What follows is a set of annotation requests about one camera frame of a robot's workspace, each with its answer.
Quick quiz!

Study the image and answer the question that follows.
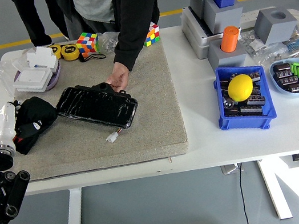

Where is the person's left hand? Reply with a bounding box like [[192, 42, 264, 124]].
[[102, 60, 134, 95]]

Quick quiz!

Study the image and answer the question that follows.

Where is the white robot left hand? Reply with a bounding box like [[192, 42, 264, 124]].
[[0, 99, 30, 147]]

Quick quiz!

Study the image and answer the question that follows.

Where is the black rag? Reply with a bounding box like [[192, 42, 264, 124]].
[[7, 93, 64, 156]]

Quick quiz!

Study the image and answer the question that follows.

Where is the black glossy panel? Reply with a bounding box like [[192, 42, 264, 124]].
[[52, 75, 143, 141]]

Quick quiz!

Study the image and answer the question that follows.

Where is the clear bag of metal parts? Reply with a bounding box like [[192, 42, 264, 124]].
[[95, 29, 122, 55]]

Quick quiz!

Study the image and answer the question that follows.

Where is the large colourful puzzle cube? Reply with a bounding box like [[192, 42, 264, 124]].
[[74, 30, 102, 59]]

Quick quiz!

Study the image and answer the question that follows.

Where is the empty clear plastic bag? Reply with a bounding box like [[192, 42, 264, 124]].
[[0, 49, 34, 101]]

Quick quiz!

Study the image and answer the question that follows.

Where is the small colourful puzzle cube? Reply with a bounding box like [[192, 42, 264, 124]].
[[140, 20, 162, 48]]

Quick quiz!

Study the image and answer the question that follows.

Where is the yellow tape measure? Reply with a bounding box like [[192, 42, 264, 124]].
[[59, 42, 80, 62], [46, 42, 64, 62]]

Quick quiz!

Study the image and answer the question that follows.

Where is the purple bowl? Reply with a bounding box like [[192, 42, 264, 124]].
[[11, 58, 65, 97]]

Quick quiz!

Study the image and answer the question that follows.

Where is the grey-brown mat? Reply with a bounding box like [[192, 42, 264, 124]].
[[0, 37, 191, 188]]

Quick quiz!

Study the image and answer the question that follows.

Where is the white open carton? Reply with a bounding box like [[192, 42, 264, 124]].
[[10, 43, 60, 76]]

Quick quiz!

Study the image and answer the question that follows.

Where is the light grey base case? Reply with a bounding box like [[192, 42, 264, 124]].
[[177, 1, 229, 62]]

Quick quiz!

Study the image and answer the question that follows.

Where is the person in black trousers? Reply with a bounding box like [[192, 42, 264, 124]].
[[9, 0, 70, 51]]

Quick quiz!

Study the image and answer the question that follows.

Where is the orange cylinder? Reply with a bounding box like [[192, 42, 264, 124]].
[[217, 23, 245, 55]]

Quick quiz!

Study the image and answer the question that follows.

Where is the white table leg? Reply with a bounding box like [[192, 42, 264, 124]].
[[56, 187, 88, 224], [256, 155, 294, 223]]

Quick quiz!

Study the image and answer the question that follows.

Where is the yellow lemon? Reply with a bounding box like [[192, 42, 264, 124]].
[[224, 72, 256, 103]]

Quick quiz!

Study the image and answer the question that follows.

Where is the blue plastic bin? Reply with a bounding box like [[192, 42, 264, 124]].
[[208, 58, 280, 138]]

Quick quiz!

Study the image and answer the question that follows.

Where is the clear bag of small hardware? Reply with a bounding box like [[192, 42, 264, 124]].
[[239, 28, 269, 58]]

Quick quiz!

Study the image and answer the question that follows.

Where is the clear bag of screws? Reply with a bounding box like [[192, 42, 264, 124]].
[[253, 40, 294, 67]]

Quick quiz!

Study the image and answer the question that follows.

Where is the light blue bowl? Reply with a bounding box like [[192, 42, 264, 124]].
[[267, 55, 299, 102]]

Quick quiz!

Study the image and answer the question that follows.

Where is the grey block with round hole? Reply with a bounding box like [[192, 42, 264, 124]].
[[250, 3, 299, 48]]

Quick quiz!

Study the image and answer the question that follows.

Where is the bag of blue resistors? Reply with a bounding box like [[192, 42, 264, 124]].
[[284, 33, 299, 55]]

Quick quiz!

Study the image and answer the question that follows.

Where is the black wrist strap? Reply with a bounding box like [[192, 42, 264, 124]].
[[78, 51, 107, 64]]

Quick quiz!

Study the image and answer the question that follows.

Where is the white wire connector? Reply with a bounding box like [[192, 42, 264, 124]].
[[103, 127, 125, 144]]

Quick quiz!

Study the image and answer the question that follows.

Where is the silver bracket under table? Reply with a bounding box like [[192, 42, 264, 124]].
[[220, 162, 244, 176]]

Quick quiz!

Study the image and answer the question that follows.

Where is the black power cable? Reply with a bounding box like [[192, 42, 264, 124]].
[[235, 162, 253, 224]]

